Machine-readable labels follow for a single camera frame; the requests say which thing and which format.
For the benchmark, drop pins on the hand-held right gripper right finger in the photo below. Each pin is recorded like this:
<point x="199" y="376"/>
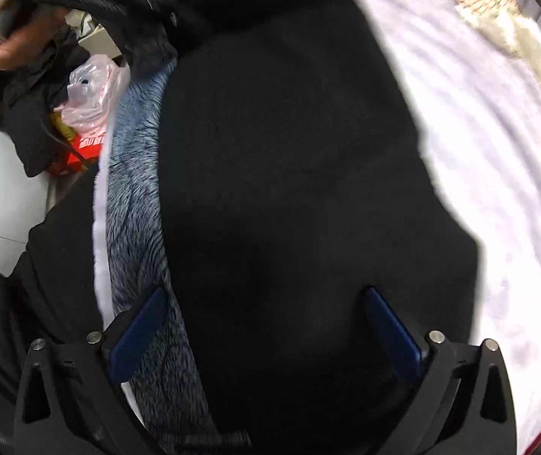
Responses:
<point x="393" y="334"/>

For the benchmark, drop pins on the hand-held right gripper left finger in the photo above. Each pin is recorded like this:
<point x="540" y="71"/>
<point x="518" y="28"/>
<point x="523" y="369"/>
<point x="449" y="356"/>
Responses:
<point x="140" y="329"/>

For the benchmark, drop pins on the black fleece-lined pants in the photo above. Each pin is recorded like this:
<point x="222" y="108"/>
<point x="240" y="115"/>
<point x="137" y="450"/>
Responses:
<point x="289" y="189"/>

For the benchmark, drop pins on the person's left hand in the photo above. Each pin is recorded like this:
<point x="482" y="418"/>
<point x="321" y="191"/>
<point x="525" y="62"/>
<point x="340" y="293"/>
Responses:
<point x="24" y="40"/>

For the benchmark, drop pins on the white box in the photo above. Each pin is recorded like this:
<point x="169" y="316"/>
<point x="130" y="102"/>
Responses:
<point x="97" y="40"/>

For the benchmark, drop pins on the pink plastic bag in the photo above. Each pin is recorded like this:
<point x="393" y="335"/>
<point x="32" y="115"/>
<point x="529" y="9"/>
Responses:
<point x="93" y="92"/>

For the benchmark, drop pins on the person's black clothing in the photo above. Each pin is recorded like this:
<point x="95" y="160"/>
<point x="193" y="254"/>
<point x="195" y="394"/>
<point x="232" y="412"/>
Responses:
<point x="43" y="270"/>

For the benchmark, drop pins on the black cloth pile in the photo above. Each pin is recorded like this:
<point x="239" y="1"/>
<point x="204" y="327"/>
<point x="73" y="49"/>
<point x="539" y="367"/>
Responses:
<point x="24" y="104"/>

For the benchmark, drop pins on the red cardboard box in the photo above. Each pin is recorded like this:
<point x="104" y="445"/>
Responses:
<point x="83" y="149"/>

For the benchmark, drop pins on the lavender plush blanket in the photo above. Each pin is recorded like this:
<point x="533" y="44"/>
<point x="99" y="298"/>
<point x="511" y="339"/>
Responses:
<point x="498" y="161"/>

